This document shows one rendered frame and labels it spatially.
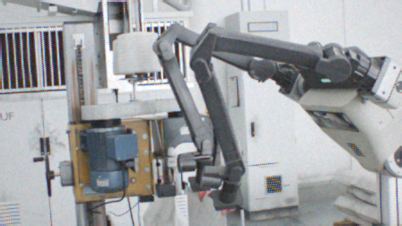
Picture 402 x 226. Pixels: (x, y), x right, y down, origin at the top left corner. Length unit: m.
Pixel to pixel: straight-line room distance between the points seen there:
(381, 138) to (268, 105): 4.41
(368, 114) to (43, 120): 3.66
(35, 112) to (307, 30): 3.43
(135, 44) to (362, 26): 5.45
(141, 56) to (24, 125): 2.99
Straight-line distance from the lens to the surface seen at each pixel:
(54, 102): 5.21
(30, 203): 5.30
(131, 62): 2.33
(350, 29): 7.49
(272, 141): 6.40
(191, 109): 2.22
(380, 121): 1.98
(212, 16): 5.81
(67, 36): 2.56
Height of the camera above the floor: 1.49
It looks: 3 degrees down
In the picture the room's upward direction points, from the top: 3 degrees counter-clockwise
